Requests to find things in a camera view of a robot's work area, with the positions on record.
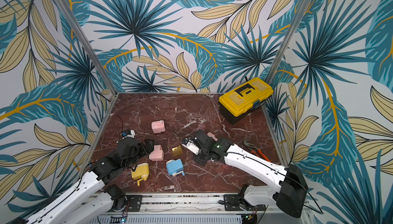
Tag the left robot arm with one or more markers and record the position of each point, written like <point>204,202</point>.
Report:
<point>93,194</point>

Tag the pink sharpener right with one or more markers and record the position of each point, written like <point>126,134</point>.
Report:
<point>212,136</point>

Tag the pink sharpener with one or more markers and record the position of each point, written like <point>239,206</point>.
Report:
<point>157,154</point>
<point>158,126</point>
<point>212,136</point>

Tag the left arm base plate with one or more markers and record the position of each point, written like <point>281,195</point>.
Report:
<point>127,203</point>

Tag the yellow black toolbox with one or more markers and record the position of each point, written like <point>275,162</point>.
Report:
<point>239,102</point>

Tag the yellow transparent tray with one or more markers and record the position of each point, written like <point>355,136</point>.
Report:
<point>176,151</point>

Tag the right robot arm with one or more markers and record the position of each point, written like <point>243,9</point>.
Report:
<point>288,187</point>

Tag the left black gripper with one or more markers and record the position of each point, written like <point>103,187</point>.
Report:
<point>145,152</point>

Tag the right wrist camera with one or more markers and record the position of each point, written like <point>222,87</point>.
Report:
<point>191,146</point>

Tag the pink sharpener back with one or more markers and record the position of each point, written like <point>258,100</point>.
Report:
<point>158,126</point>

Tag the pink sharpener front left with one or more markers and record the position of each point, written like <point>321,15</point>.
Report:
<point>157,154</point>

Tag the aluminium front rail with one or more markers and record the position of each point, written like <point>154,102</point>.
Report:
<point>194,208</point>

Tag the orange handled pliers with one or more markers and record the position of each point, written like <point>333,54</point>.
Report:
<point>253,149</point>

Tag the yellow pencil sharpener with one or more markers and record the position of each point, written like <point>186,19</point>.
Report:
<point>141,173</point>

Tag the blue pencil sharpener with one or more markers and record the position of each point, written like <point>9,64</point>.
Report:
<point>175,167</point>

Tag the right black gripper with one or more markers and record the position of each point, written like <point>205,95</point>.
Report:
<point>200,137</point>

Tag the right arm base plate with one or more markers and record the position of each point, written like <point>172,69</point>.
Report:
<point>233,202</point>

